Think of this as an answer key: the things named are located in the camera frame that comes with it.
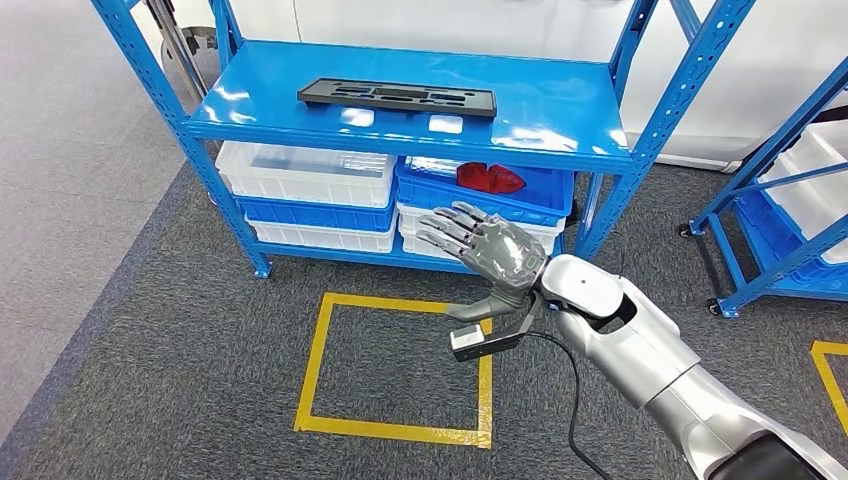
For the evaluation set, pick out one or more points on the blue metal shelf rack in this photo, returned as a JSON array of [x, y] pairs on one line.
[[762, 285], [530, 99]]

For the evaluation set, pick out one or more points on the red plastic part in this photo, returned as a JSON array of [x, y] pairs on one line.
[[490, 179]]

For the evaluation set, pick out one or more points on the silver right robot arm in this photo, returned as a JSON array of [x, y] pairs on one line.
[[636, 344]]

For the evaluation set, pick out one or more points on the yellow floor tape square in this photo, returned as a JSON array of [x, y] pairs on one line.
[[821, 347]]

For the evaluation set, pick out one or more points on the grey metal pole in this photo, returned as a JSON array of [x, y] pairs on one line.
[[177, 46]]

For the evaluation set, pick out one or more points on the black plastic frame part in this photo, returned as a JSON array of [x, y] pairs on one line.
[[397, 99]]

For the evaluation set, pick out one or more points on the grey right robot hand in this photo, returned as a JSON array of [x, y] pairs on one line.
[[503, 252]]

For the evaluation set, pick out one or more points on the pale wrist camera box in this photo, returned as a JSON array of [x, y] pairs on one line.
[[467, 336]]

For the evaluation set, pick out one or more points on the black camera bracket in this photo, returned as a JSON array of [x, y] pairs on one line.
[[503, 344]]

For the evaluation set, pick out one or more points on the white car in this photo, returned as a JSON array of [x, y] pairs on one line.
[[464, 26]]

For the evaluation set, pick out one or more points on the blue plastic bin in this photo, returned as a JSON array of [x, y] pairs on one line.
[[318, 215], [762, 225], [424, 192]]

